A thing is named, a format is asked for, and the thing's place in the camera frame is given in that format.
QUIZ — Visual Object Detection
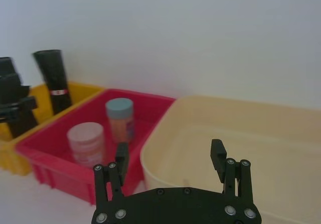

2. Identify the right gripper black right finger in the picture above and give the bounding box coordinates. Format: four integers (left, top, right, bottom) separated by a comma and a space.
210, 139, 258, 221

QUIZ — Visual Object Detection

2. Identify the jar with blue lid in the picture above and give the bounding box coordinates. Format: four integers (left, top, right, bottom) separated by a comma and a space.
105, 97, 136, 144

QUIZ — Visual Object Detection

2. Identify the jar with pale pink lid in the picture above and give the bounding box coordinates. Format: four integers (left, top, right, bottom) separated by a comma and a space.
67, 123, 105, 169

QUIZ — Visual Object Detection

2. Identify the red plastic basket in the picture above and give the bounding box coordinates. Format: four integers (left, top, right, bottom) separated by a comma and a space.
15, 88, 176, 206

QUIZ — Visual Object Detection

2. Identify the cream plastic basket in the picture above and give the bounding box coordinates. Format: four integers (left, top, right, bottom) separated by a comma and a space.
139, 95, 321, 224

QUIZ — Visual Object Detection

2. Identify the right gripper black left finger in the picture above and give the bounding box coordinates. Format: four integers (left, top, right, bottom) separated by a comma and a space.
92, 142, 130, 221

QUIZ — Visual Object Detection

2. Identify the black bottle with red band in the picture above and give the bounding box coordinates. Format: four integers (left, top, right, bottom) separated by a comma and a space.
32, 49, 74, 115

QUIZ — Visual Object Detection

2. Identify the yellow plastic basket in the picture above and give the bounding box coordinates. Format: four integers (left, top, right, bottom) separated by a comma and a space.
0, 81, 105, 176

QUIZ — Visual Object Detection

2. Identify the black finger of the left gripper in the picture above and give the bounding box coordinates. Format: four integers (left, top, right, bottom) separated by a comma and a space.
0, 72, 31, 104
0, 96, 38, 123

